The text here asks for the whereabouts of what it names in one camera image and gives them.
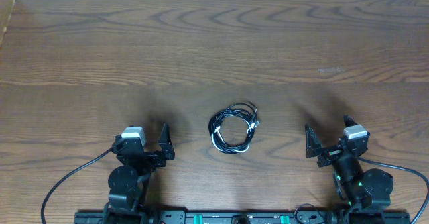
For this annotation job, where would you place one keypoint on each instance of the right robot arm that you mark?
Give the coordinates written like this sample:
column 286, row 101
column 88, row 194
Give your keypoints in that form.
column 368, row 192

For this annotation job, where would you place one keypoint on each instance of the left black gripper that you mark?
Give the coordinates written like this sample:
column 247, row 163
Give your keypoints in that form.
column 168, row 151

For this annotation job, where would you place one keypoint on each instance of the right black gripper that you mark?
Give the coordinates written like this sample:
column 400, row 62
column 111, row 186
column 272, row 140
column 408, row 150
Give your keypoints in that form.
column 312, row 144

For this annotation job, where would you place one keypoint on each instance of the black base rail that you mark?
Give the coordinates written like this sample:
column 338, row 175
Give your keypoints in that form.
column 183, row 217

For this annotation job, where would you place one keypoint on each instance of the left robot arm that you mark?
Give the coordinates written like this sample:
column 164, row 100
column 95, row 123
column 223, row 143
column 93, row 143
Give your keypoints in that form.
column 129, row 182

